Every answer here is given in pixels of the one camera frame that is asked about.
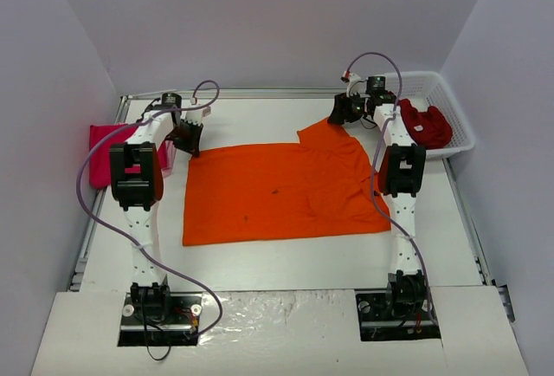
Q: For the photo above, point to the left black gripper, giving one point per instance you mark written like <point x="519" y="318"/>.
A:
<point x="187" y="137"/>

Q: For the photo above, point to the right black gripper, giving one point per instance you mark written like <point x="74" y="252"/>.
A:
<point x="340" y="108"/>

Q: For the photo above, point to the orange t shirt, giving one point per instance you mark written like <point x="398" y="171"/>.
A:
<point x="318" y="186"/>

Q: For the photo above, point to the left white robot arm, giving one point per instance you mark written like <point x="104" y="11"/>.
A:
<point x="138" y="186"/>

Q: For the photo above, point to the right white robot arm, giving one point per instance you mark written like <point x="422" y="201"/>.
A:
<point x="396" y="179"/>

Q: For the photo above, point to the pink folded t shirt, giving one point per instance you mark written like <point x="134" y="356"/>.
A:
<point x="167" y="156"/>

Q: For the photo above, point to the white plastic basket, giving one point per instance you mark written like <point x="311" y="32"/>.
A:
<point x="425" y="89"/>

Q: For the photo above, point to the dark red t shirt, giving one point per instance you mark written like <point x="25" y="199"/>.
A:
<point x="429" y="129"/>

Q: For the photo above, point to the magenta folded t shirt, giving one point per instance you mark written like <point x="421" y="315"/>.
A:
<point x="99" y="170"/>

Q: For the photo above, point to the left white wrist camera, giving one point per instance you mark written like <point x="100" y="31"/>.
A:
<point x="196" y="117"/>

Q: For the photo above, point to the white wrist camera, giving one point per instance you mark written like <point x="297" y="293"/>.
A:
<point x="196" y="117"/>
<point x="355" y="84"/>

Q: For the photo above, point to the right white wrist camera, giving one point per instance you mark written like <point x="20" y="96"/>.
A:
<point x="355" y="84"/>

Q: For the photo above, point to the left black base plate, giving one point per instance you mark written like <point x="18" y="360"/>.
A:
<point x="178" y="327"/>

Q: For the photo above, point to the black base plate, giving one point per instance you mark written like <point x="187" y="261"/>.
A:
<point x="178" y="327"/>
<point x="380" y="321"/>

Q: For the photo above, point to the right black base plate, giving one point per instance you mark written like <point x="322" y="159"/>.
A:
<point x="380" y="321"/>

